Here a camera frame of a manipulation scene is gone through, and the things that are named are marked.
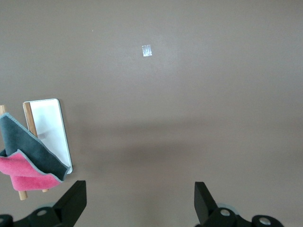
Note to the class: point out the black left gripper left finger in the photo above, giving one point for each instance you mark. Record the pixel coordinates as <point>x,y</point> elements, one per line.
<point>71,203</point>

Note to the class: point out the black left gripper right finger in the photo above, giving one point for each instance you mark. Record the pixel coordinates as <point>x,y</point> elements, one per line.
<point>208,210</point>

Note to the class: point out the pink and grey cloth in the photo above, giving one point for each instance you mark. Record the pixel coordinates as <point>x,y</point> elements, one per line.
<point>26,146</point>

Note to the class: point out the wooden chopsticks pair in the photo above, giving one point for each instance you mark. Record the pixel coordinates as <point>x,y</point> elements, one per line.
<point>22,195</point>

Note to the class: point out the white rack base tray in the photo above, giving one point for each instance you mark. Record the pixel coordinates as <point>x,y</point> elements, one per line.
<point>50,123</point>

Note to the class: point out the wooden rack rod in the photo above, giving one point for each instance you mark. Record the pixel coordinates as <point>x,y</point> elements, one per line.
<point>29,116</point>

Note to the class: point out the clear tape piece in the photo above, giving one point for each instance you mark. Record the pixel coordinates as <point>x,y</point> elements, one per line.
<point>147,50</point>

